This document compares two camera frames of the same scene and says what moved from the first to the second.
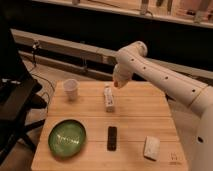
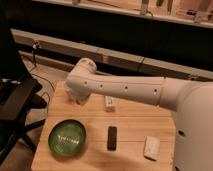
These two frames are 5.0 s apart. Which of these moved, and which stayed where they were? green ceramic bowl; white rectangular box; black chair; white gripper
Moved: white gripper
Stayed: white rectangular box; black chair; green ceramic bowl
